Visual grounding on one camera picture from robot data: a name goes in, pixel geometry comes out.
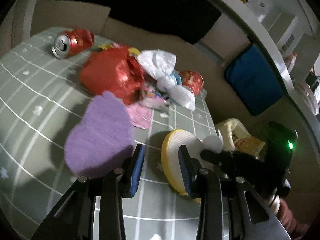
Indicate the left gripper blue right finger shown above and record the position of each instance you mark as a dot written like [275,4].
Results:
[189,167]

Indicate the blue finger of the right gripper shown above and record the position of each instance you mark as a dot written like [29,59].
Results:
[212,156]

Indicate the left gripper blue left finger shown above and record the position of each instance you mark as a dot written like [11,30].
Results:
[132,171]

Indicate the white tissue ball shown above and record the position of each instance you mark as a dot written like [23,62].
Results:
[213,143]

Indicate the purple sponge cloth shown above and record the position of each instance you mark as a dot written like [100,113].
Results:
[102,140]

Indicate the red plastic bag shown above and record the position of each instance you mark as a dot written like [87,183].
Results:
[113,70]

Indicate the dark red sleeve forearm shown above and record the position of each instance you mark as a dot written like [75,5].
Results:
[294,228]

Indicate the cream trash bin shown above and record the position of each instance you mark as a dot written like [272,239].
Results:
[232,130]

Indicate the right hand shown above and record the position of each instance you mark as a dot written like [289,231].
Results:
[273,203]

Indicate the pink wrapper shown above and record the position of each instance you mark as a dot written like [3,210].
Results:
[140,115]

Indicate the colourful small wrapper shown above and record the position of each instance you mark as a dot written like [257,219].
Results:
[152,98]

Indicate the red paper cup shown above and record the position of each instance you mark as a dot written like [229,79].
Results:
[193,80]

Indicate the blue cloth hanging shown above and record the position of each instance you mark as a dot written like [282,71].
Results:
[253,80]

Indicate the yellow snack wrapper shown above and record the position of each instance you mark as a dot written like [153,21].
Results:
[114,45]

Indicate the white box appliance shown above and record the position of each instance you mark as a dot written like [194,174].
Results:
[282,29]

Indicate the crushed red soda can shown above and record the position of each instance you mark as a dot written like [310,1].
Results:
[70,43]

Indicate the white counter shelf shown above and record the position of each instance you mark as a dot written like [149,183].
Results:
[242,15]

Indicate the black cloth under counter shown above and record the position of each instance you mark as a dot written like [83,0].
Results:
[189,20]

